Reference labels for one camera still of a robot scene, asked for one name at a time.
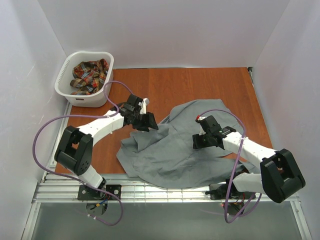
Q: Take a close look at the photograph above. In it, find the grey long sleeve shirt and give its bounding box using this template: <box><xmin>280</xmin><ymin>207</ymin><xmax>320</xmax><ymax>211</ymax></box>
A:
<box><xmin>116</xmin><ymin>98</ymin><xmax>261</xmax><ymax>190</ymax></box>

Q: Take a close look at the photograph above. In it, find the white plastic laundry basket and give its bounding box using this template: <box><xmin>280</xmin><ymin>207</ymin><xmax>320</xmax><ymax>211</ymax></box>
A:
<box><xmin>54</xmin><ymin>51</ymin><xmax>114</xmax><ymax>108</ymax></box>

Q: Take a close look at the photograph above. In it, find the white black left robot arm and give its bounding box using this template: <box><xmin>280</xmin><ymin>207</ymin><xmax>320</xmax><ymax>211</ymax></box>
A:
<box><xmin>54</xmin><ymin>94</ymin><xmax>159</xmax><ymax>189</ymax></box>

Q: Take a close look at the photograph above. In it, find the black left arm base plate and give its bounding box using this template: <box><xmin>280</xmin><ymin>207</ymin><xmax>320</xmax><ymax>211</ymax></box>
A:
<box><xmin>77</xmin><ymin>184</ymin><xmax>122</xmax><ymax>201</ymax></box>

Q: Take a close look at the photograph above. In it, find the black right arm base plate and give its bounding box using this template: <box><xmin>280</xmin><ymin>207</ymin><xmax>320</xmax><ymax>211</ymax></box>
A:
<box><xmin>205</xmin><ymin>183</ymin><xmax>253</xmax><ymax>201</ymax></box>

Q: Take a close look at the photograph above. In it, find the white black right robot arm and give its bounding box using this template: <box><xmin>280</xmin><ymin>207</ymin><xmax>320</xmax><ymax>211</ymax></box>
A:
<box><xmin>192</xmin><ymin>115</ymin><xmax>306</xmax><ymax>203</ymax></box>

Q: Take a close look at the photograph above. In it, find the aluminium rail frame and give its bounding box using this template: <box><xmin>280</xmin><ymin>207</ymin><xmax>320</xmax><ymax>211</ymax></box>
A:
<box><xmin>22</xmin><ymin>174</ymin><xmax>312</xmax><ymax>240</ymax></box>

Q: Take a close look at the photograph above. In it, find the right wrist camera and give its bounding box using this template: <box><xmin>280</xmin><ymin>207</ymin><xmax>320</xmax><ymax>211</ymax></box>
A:
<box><xmin>195</xmin><ymin>115</ymin><xmax>205</xmax><ymax>136</ymax></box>

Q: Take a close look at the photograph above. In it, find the plaid long sleeve shirt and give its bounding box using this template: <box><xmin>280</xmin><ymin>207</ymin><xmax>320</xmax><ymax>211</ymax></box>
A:
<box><xmin>69</xmin><ymin>58</ymin><xmax>109</xmax><ymax>95</ymax></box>

